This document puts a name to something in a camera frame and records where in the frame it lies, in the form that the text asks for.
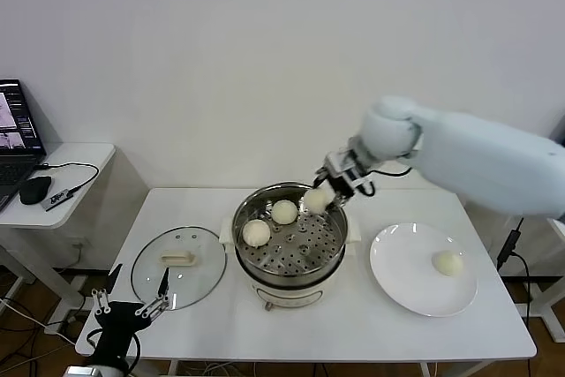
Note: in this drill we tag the cream electric cooker base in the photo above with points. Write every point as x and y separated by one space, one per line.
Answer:
291 295

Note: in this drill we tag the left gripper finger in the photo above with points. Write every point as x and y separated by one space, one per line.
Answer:
114 280
165 288

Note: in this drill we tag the stainless steel steamer basket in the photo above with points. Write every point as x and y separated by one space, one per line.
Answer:
309 258

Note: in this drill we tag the white steamed baozi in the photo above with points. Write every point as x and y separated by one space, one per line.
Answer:
314 201
283 212
256 233
448 263

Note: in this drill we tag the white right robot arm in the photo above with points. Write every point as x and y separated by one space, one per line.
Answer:
463 160

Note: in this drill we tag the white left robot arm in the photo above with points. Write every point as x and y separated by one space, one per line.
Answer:
88 371

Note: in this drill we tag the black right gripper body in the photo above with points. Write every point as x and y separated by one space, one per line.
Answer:
351 180

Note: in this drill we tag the white side table rounded corners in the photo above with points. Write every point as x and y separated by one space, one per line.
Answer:
88 156

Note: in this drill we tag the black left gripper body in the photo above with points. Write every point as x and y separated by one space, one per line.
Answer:
117 328

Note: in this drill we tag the black laptop with lit screen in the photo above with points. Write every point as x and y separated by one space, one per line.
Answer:
13 169

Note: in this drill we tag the white round plate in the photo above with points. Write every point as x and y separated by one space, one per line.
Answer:
410 280

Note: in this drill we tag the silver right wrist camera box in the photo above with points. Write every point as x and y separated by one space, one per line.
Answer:
337 160

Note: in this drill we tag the white side table square corners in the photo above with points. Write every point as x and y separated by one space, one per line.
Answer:
552 328

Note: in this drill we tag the black computer mouse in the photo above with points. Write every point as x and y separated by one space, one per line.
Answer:
34 190

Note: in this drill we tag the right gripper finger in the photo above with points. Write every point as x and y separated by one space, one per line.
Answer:
321 178
339 199

